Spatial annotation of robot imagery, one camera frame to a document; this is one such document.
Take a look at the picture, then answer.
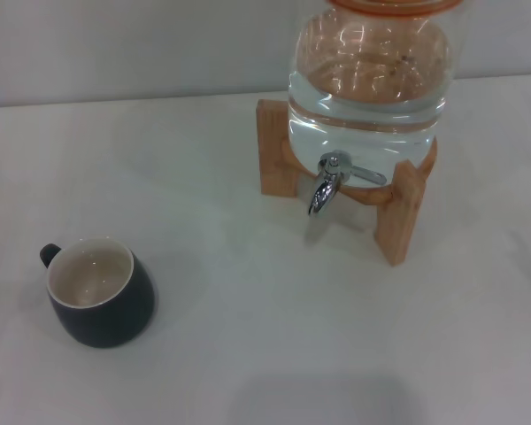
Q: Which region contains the chrome faucet tap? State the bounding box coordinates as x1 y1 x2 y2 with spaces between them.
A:
307 150 389 218

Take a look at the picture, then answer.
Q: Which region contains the clear glass water dispenser jar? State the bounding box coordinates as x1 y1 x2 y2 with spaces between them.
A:
286 7 454 190

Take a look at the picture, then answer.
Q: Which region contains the black ceramic cup white inside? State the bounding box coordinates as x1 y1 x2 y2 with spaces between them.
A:
38 237 157 349

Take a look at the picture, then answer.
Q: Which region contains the orange dispenser lid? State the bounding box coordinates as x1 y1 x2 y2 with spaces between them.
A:
325 0 464 19

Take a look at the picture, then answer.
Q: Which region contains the wooden dispenser stand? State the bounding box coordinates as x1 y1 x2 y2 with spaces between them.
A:
256 98 439 267

